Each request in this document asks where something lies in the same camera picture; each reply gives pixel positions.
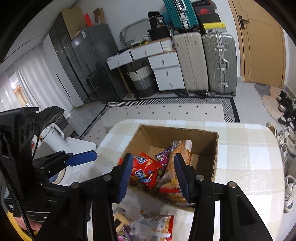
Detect stacked shoe boxes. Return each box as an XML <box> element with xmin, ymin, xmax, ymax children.
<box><xmin>192</xmin><ymin>1</ymin><xmax>227</xmax><ymax>35</ymax></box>

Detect SF cardboard box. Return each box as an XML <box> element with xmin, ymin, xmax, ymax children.
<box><xmin>120</xmin><ymin>123</ymin><xmax>220</xmax><ymax>209</ymax></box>

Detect orange red snack bag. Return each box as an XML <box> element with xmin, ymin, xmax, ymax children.
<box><xmin>129</xmin><ymin>152</ymin><xmax>162</xmax><ymax>186</ymax></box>

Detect woven laundry basket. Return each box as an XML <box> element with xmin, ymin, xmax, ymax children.
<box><xmin>127</xmin><ymin>61</ymin><xmax>158</xmax><ymax>98</ymax></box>

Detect teal suitcase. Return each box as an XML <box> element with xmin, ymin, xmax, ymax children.
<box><xmin>163</xmin><ymin>0</ymin><xmax>199</xmax><ymax>30</ymax></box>

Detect beige suitcase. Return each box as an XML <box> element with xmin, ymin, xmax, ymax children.
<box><xmin>173</xmin><ymin>32</ymin><xmax>209</xmax><ymax>93</ymax></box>

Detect bread bun clear bag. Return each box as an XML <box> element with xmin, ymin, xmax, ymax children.
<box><xmin>159</xmin><ymin>140</ymin><xmax>192</xmax><ymax>205</ymax></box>

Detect white side table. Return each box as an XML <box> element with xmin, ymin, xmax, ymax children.
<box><xmin>32</xmin><ymin>136</ymin><xmax>98</xmax><ymax>186</ymax></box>

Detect dark grey refrigerator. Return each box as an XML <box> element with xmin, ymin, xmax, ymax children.
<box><xmin>71</xmin><ymin>24</ymin><xmax>128</xmax><ymax>103</ymax></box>

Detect person's left hand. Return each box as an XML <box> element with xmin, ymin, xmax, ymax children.
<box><xmin>17</xmin><ymin>218</ymin><xmax>45</xmax><ymax>237</ymax></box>

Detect white drawer desk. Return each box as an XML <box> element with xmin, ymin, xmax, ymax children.
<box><xmin>106</xmin><ymin>38</ymin><xmax>185</xmax><ymax>91</ymax></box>

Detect white kettle appliance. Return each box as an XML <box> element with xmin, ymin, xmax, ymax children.
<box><xmin>41</xmin><ymin>123</ymin><xmax>68</xmax><ymax>152</ymax></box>

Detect red wafer roll packet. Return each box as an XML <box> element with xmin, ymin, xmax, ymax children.
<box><xmin>139</xmin><ymin>170</ymin><xmax>159</xmax><ymax>190</ymax></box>

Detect white red noodle packet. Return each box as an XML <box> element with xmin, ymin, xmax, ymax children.
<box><xmin>129</xmin><ymin>210</ymin><xmax>174</xmax><ymax>240</ymax></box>

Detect beige bowl stack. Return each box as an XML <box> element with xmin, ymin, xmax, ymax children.
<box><xmin>54</xmin><ymin>168</ymin><xmax>66</xmax><ymax>184</ymax></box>

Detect purple grape candy bag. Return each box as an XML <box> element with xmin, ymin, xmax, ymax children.
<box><xmin>155</xmin><ymin>148</ymin><xmax>171</xmax><ymax>171</ymax></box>

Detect wooden door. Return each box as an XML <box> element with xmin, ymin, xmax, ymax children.
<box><xmin>228</xmin><ymin>1</ymin><xmax>285</xmax><ymax>88</ymax></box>

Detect silver aluminium suitcase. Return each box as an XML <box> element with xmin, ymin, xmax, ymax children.
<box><xmin>202</xmin><ymin>33</ymin><xmax>237</xmax><ymax>96</ymax></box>

